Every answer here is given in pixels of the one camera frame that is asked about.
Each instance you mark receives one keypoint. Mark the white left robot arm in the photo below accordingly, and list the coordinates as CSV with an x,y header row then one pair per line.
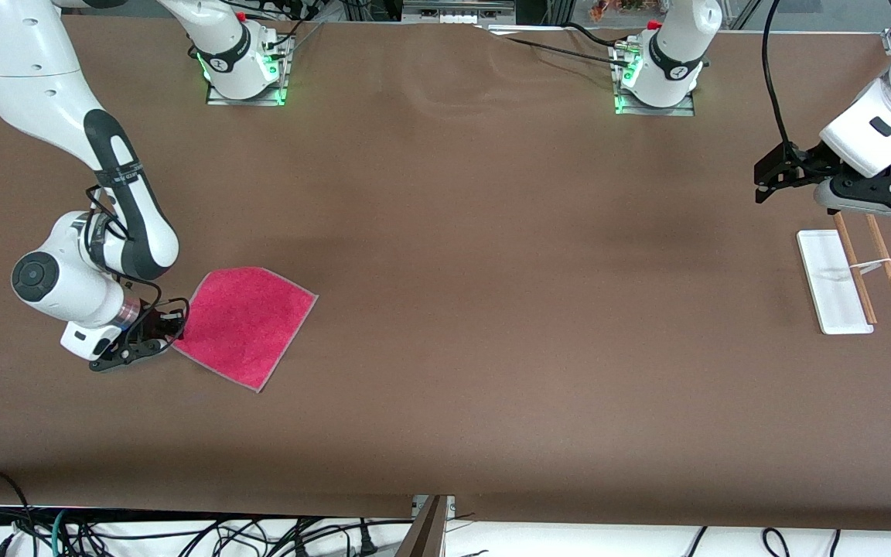
x,y
674,46

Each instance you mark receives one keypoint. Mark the white power strip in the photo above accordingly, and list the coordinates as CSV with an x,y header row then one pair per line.
x,y
457,18

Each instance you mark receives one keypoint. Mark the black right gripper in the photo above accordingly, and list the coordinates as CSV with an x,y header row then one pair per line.
x,y
150,323

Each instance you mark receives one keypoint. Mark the black left camera mount bracket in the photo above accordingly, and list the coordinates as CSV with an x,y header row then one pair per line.
x,y
863,193

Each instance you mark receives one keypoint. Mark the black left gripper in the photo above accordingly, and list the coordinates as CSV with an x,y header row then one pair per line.
x,y
799,165

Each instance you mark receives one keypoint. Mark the white flat strip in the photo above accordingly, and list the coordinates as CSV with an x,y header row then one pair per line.
x,y
530,30

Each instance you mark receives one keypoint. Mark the brown table cover sheet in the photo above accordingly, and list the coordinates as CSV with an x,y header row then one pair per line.
x,y
492,309

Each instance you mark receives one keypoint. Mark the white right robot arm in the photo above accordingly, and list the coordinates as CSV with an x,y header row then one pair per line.
x,y
43,77

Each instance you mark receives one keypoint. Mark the black right camera mount bracket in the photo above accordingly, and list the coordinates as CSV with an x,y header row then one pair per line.
x,y
132,354

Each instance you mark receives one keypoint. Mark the grey metal table bracket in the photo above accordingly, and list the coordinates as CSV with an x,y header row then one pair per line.
x,y
426,534

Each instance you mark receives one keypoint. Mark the wooden towel rack white base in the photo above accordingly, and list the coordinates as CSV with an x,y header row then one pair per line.
x,y
832,286

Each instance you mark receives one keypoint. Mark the pink red cloth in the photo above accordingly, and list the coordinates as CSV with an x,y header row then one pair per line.
x,y
248,325

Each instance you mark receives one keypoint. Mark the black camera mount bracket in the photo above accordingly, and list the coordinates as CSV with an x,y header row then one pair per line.
x,y
863,193
132,354

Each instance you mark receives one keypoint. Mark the black power plug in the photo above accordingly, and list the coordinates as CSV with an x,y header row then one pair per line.
x,y
366,545

